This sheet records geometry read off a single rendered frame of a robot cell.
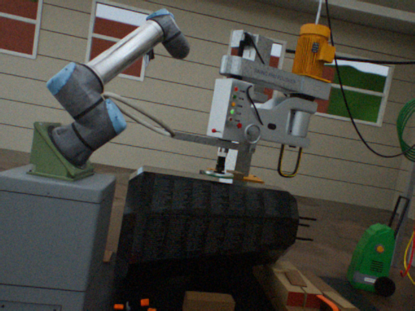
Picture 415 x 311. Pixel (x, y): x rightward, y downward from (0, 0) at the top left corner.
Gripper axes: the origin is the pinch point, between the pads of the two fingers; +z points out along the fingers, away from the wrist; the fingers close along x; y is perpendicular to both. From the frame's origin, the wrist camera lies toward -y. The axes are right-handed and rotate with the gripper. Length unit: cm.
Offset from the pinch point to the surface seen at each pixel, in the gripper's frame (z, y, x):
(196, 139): 23, -31, 48
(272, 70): -49, -49, 64
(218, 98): -12, -38, 42
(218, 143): 16, -45, 56
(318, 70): -75, -80, 83
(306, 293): 77, -83, 147
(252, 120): -11, -54, 66
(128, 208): 84, -20, 36
